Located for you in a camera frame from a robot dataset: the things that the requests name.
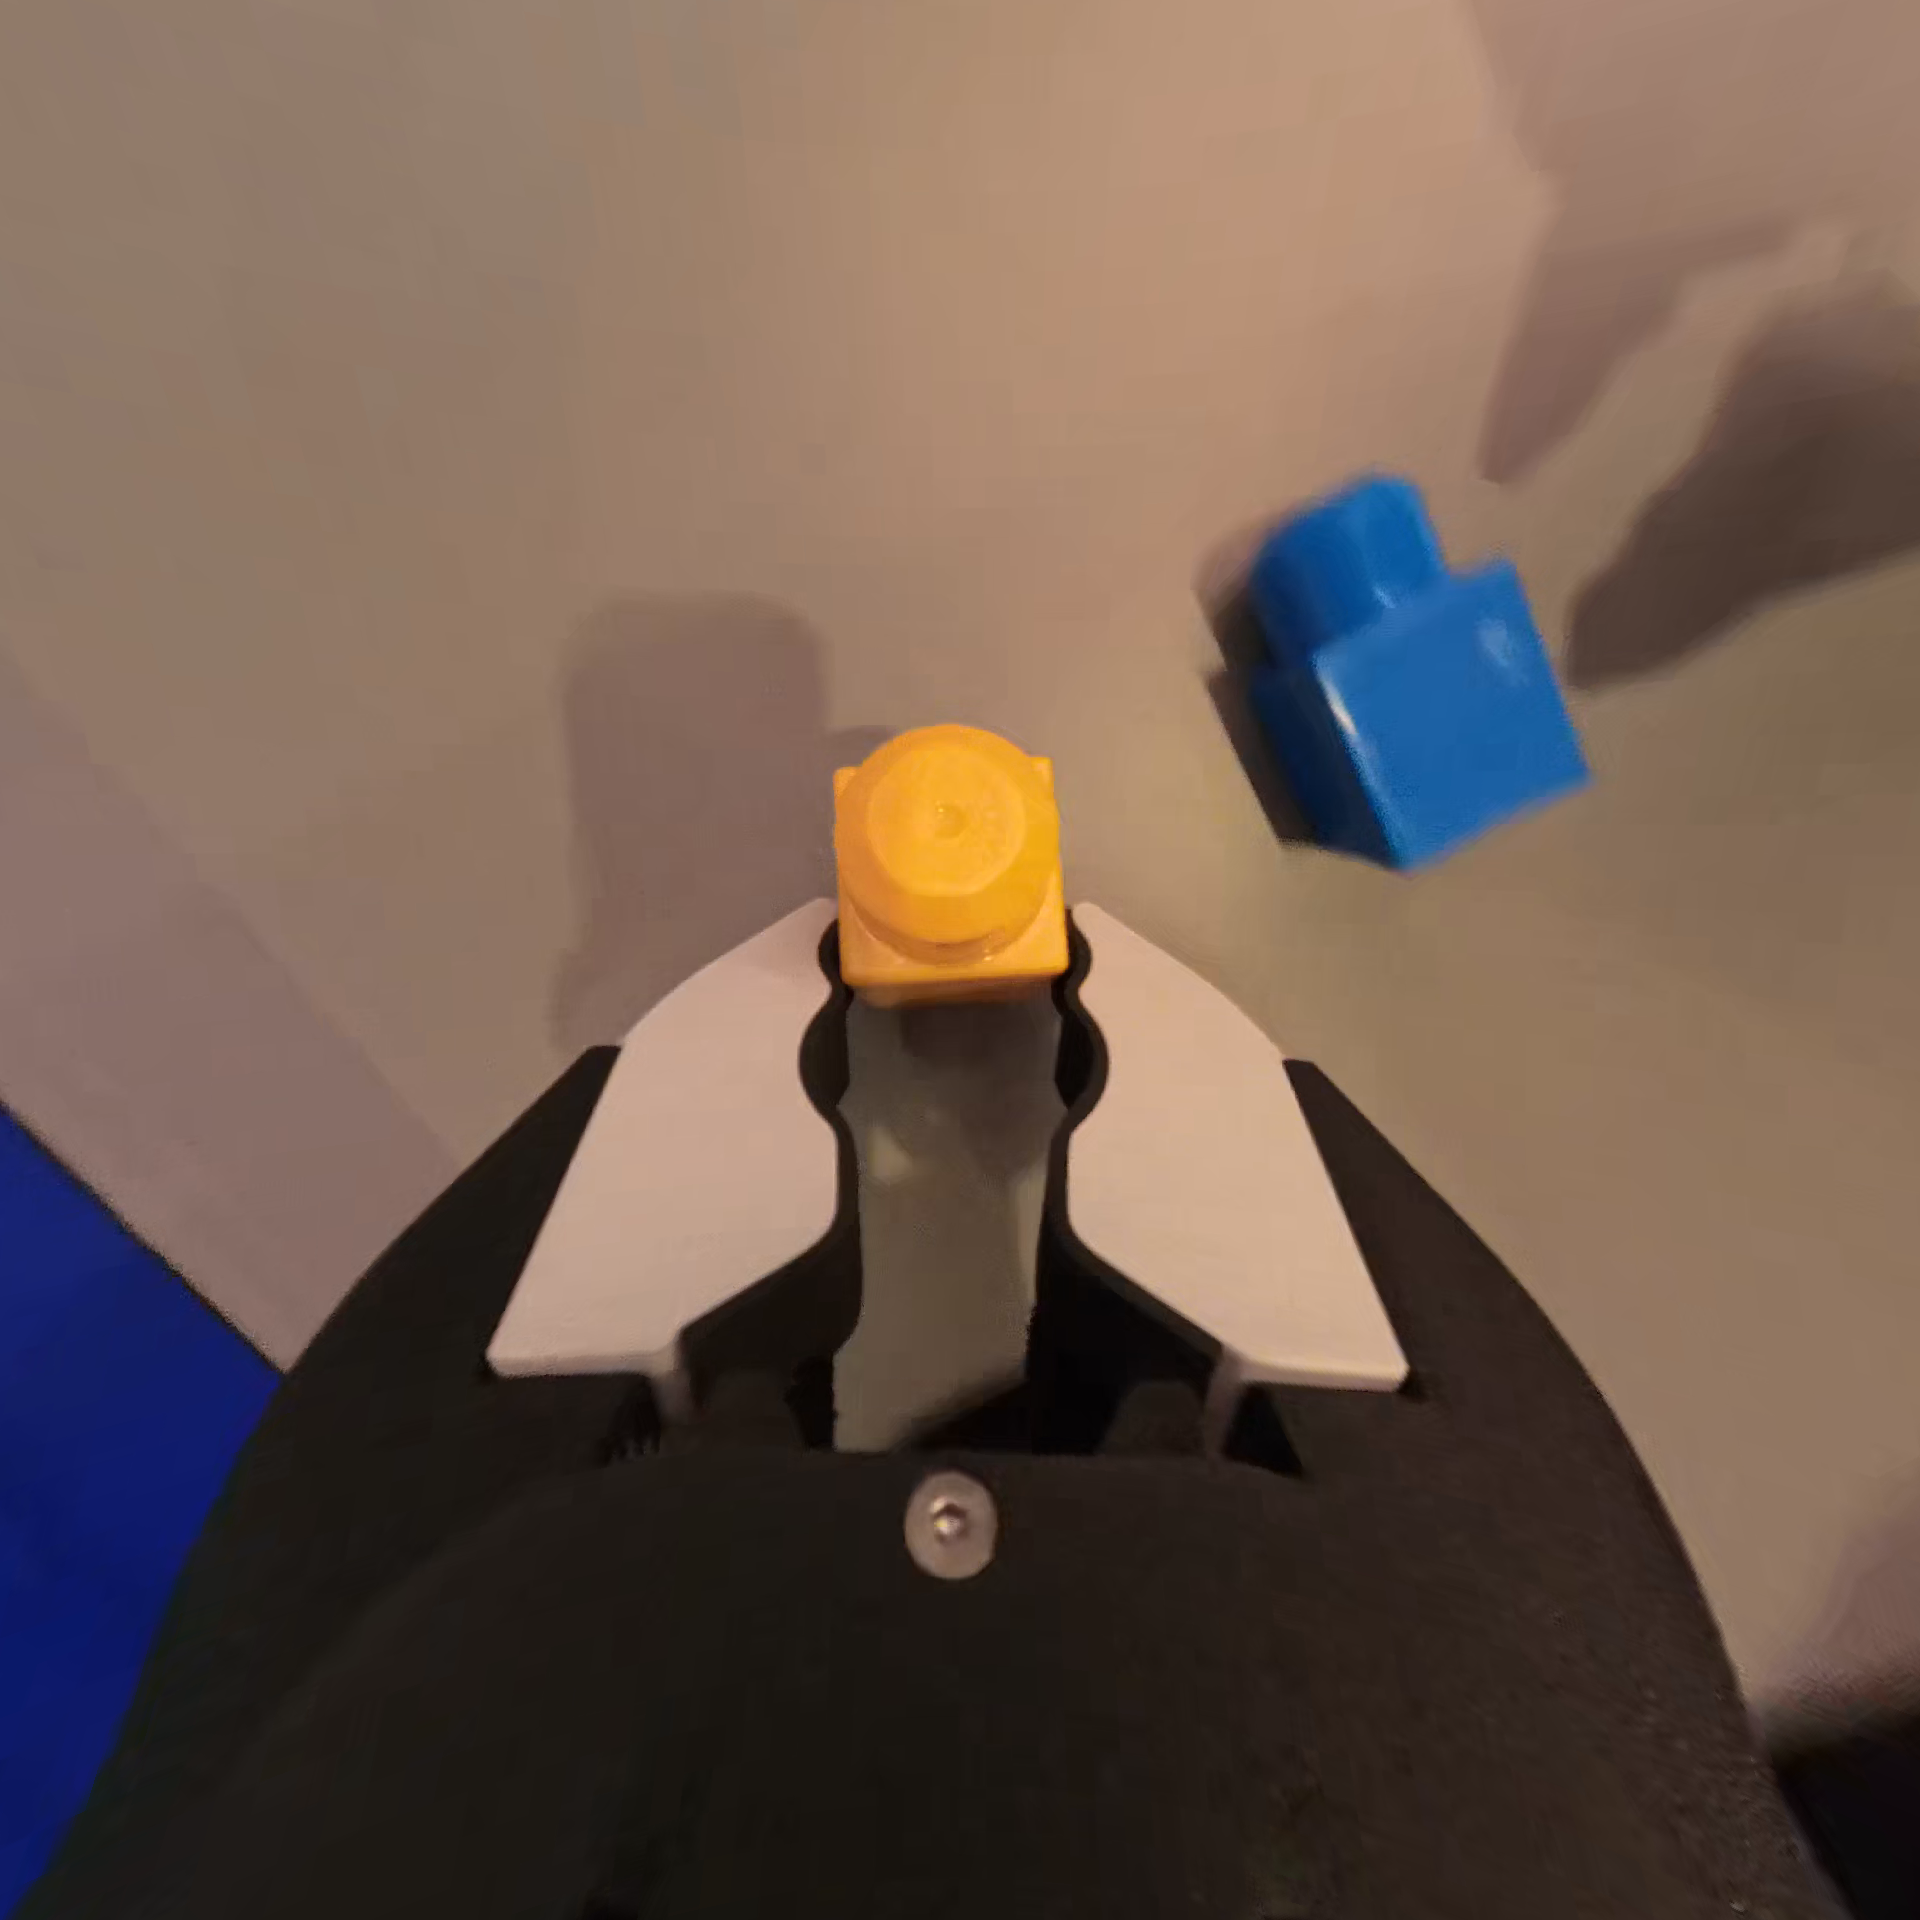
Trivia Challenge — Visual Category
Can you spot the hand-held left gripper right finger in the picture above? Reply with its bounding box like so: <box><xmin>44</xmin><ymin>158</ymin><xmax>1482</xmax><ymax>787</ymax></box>
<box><xmin>1036</xmin><ymin>900</ymin><xmax>1412</xmax><ymax>1434</ymax></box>

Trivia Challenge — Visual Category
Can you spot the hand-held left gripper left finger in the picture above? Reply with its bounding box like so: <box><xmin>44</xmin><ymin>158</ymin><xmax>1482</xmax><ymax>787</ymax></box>
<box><xmin>483</xmin><ymin>895</ymin><xmax>868</xmax><ymax>1431</ymax></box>

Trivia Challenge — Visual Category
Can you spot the orange one-stud block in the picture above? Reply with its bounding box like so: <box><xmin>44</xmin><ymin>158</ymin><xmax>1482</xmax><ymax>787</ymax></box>
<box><xmin>833</xmin><ymin>723</ymin><xmax>1072</xmax><ymax>1007</ymax></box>

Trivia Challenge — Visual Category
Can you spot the blue one-stud block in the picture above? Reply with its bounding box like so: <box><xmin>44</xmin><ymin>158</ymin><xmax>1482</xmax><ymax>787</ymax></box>
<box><xmin>1247</xmin><ymin>471</ymin><xmax>1596</xmax><ymax>875</ymax></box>

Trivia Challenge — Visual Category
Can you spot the blue plastic bin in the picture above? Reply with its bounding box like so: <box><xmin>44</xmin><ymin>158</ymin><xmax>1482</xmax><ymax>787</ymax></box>
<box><xmin>0</xmin><ymin>1101</ymin><xmax>288</xmax><ymax>1911</ymax></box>

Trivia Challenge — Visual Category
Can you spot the grey desk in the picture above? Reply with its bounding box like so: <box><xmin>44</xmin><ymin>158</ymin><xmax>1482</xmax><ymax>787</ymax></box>
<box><xmin>0</xmin><ymin>0</ymin><xmax>1920</xmax><ymax>1771</ymax></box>

